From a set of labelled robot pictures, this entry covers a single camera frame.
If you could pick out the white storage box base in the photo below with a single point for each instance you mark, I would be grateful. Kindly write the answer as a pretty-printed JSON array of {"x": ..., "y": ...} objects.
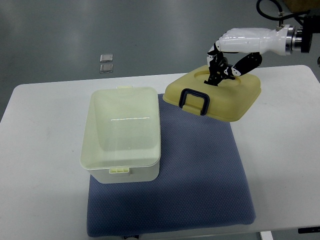
[{"x": 122, "y": 135}]

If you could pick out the lower metal floor plate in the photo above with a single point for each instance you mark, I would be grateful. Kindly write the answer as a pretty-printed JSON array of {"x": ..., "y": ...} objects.
[{"x": 106, "y": 68}]

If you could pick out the brown cardboard box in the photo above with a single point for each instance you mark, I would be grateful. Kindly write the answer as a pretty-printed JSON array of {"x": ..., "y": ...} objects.
[{"x": 301, "y": 5}]

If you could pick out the upper metal floor plate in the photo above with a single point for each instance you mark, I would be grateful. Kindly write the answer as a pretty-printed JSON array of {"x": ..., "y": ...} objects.
[{"x": 107, "y": 57}]

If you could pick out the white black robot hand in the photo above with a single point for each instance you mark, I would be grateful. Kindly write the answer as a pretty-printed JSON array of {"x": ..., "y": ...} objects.
[{"x": 251, "y": 41}]

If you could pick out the yellow box lid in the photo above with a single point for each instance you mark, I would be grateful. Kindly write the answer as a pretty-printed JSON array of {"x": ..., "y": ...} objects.
[{"x": 228, "y": 101}]

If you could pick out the blue padded mat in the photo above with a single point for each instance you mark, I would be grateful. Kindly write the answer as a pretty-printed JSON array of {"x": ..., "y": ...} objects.
[{"x": 201, "y": 183}]

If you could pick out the metal floor plate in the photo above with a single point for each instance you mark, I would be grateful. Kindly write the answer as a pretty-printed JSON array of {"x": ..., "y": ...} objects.
[
  {"x": 107, "y": 57},
  {"x": 106, "y": 68}
]

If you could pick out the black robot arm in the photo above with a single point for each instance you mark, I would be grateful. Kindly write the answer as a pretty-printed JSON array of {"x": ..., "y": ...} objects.
[{"x": 299, "y": 38}]

